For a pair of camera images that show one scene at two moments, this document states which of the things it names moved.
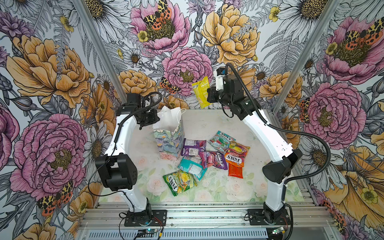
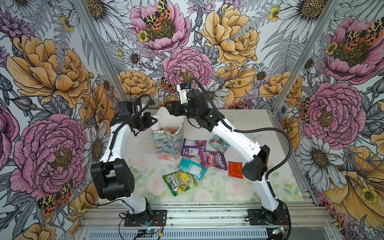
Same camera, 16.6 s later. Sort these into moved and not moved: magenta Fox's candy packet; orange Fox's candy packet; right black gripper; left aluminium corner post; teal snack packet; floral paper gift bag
Moved: orange Fox's candy packet; right black gripper
Not moved: left aluminium corner post; floral paper gift bag; magenta Fox's candy packet; teal snack packet
